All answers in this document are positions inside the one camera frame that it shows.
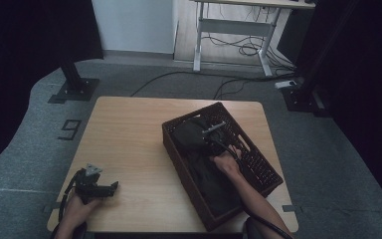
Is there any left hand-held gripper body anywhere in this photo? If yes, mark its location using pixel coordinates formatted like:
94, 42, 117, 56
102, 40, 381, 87
74, 162, 113, 202

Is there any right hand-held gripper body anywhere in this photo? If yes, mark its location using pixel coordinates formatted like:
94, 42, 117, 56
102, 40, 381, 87
201, 120, 238, 158

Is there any dark pleated skirt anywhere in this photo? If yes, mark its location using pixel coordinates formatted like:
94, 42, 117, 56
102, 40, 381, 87
171, 116, 247, 218

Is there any brown woven basket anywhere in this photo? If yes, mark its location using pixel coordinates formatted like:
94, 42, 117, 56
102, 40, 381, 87
161, 102, 285, 232

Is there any person's right hand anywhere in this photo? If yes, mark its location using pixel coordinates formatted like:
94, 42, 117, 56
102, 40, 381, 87
210, 144, 247, 179

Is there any person's left hand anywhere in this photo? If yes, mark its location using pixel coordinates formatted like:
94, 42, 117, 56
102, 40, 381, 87
59, 193, 102, 227

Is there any black tape floor marking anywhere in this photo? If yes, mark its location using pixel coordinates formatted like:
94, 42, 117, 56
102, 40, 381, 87
57, 119, 83, 141

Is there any white power strip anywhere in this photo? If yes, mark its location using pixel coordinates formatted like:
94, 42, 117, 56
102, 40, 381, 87
274, 80, 298, 90

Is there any dark box under desk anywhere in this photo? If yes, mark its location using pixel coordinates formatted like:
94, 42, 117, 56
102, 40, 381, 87
276, 8, 314, 66

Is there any black curtain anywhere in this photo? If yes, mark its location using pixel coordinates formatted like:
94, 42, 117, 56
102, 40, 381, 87
294, 0, 382, 220
0, 0, 104, 177

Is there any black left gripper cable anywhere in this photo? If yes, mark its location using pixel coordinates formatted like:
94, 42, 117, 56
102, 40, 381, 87
58, 167, 85, 222

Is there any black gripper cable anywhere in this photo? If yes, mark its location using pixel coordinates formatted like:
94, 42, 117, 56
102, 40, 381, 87
58, 167, 85, 222
212, 138, 294, 239

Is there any short black floor cable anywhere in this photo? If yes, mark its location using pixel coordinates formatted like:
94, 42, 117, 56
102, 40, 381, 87
213, 78, 250, 101

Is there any black stand with base plate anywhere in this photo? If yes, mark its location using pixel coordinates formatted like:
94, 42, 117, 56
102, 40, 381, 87
48, 56, 100, 105
280, 0, 362, 118

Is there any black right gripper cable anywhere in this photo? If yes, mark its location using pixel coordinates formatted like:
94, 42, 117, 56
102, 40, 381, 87
212, 138, 294, 239

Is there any tangle of black cables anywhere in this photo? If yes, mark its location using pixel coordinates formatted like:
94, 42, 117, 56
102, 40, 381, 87
201, 33, 296, 78

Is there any white metal desk frame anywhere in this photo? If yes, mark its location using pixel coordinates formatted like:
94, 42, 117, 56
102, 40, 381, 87
189, 0, 316, 78

